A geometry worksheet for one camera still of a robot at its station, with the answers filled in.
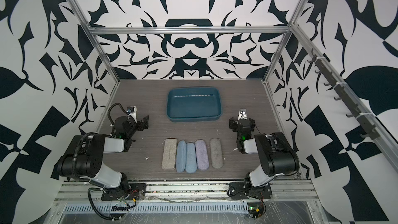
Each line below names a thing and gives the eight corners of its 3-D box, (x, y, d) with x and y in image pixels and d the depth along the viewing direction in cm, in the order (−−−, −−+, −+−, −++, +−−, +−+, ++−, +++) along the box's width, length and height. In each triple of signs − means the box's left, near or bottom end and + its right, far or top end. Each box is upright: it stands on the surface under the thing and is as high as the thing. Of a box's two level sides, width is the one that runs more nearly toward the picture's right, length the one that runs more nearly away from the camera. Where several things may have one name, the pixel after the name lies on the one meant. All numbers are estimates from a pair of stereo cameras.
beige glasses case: (161, 168, 82) (160, 167, 80) (165, 140, 92) (165, 138, 90) (175, 168, 82) (174, 167, 80) (177, 140, 92) (177, 138, 90)
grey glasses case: (211, 168, 82) (211, 166, 80) (210, 139, 92) (210, 138, 90) (223, 168, 82) (223, 166, 80) (220, 139, 92) (220, 138, 90)
